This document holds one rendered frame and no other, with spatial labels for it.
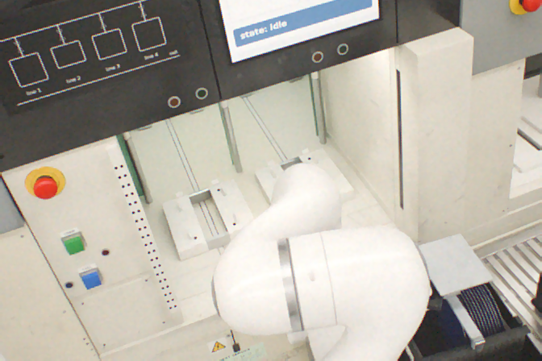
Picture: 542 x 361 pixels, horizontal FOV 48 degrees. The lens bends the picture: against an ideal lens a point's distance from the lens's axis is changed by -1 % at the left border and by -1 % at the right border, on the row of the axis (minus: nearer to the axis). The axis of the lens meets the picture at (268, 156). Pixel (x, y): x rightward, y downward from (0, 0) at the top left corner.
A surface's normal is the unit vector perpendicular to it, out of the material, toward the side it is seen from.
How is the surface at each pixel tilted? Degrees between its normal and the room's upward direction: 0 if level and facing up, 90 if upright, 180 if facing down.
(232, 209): 0
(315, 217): 80
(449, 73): 90
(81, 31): 90
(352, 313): 84
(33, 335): 90
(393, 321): 63
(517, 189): 0
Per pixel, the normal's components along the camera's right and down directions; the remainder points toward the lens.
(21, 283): 0.33, 0.54
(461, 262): -0.14, -0.79
